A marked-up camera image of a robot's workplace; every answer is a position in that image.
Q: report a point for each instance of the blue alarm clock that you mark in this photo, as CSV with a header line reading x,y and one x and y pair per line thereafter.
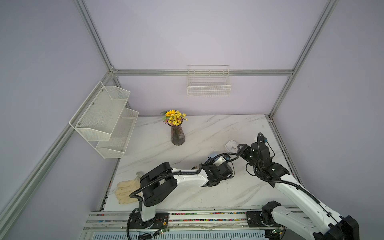
x,y
213,155

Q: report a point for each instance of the white wire wall basket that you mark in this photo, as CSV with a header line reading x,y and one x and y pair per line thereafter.
x,y
208,81

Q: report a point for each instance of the upper white mesh shelf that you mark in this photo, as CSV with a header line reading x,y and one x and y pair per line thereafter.
x,y
96,119

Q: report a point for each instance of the yellow flower bouquet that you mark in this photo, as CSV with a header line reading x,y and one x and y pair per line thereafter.
x,y
173,118

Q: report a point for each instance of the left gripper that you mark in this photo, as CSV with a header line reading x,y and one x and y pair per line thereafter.
x,y
209,164

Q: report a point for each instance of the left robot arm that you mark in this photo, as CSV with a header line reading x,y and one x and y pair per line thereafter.
x,y
160,182

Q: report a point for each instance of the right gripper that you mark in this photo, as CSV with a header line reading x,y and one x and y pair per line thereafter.
x,y
243,152

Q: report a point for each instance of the dark glass vase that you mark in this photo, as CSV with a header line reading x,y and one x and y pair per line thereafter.
x,y
177,135

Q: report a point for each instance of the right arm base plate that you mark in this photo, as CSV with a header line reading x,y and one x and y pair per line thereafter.
x,y
259,219

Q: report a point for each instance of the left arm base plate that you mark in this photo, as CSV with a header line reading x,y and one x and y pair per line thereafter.
x,y
136,222

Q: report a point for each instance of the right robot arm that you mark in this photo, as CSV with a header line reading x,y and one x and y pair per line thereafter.
x,y
320,223

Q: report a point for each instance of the lower white mesh shelf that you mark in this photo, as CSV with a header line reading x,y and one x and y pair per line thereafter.
x,y
116,147

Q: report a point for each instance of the white yellow cloth glove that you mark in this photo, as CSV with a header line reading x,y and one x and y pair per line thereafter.
x,y
125,188

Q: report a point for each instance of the white mesh shelf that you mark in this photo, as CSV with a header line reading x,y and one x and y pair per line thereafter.
x,y
116,147
96,119

